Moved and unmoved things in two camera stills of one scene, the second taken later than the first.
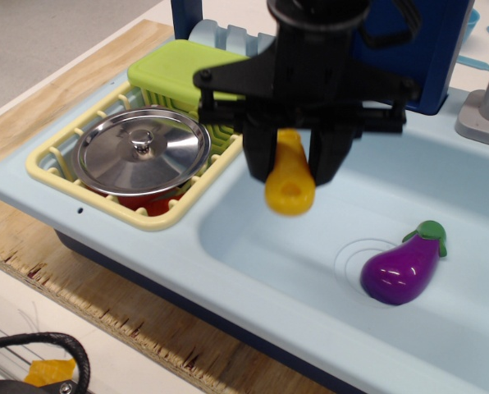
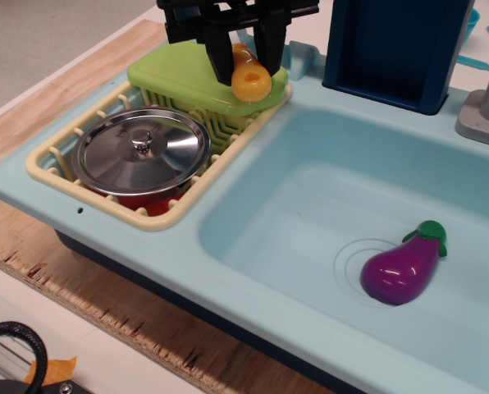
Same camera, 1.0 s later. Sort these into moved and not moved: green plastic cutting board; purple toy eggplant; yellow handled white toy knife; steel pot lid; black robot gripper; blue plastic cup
Moved: yellow handled white toy knife; black robot gripper
Not moved: purple toy eggplant; blue plastic cup; steel pot lid; green plastic cutting board
